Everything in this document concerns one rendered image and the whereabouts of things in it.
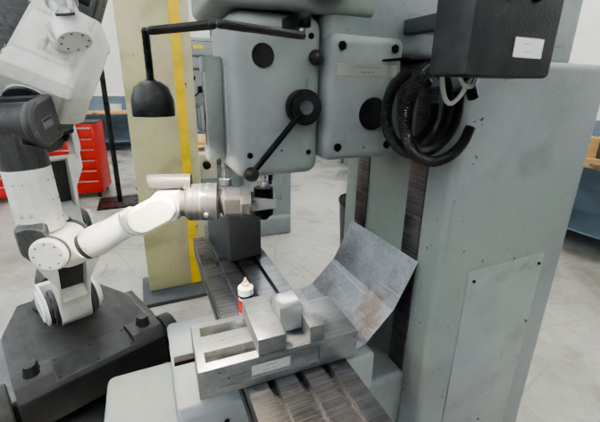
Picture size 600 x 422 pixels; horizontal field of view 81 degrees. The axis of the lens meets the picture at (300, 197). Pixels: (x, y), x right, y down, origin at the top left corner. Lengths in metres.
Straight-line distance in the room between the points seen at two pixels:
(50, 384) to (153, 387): 0.41
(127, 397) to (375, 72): 1.02
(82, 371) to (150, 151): 1.48
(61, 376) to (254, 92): 1.13
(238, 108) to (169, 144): 1.85
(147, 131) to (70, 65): 1.55
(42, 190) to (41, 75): 0.25
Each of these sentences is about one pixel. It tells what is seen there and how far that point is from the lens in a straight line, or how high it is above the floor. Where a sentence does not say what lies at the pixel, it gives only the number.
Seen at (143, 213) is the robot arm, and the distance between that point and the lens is 0.84.
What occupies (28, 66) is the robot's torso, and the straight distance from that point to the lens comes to 0.98.
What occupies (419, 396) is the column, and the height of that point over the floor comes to 0.67.
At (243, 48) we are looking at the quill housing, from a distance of 0.71.
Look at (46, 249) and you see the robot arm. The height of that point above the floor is 1.15.
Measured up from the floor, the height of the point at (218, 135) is 1.39.
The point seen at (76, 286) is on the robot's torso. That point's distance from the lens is 1.59.
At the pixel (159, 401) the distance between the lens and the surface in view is 1.12.
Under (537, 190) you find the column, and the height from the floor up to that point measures 1.25.
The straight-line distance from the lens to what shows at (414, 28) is 0.84.
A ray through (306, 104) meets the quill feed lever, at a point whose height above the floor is 1.46.
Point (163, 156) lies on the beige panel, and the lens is 2.55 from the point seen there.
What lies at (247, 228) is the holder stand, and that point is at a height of 1.02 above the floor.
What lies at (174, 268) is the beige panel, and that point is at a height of 0.19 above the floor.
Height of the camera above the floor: 1.50
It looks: 18 degrees down
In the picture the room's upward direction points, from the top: 1 degrees clockwise
